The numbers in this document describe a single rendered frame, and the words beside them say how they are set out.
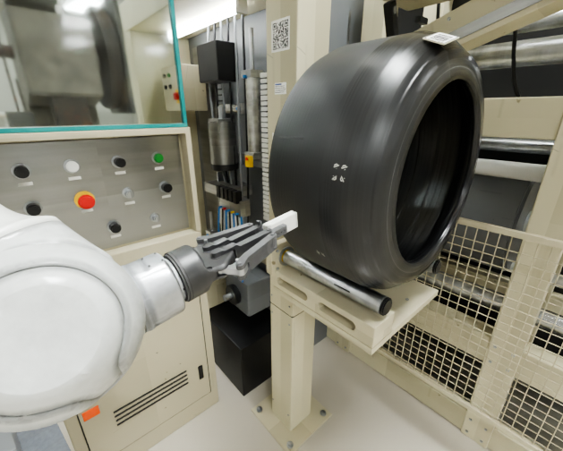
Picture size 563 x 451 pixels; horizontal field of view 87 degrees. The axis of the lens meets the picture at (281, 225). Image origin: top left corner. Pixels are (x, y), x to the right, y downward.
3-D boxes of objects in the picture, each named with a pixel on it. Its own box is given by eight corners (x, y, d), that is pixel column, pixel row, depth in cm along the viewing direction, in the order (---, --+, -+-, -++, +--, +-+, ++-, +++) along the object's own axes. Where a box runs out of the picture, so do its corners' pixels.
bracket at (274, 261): (266, 272, 92) (265, 243, 88) (345, 238, 116) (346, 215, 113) (272, 276, 89) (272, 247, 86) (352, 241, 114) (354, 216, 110)
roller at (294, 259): (288, 261, 94) (278, 262, 91) (292, 248, 93) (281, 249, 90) (389, 314, 70) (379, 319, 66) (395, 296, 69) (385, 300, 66)
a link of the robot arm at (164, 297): (107, 258, 38) (152, 240, 42) (130, 310, 42) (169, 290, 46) (131, 287, 32) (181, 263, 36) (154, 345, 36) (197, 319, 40)
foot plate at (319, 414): (251, 410, 139) (251, 407, 138) (292, 378, 156) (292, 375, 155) (289, 457, 120) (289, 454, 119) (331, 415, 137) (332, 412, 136)
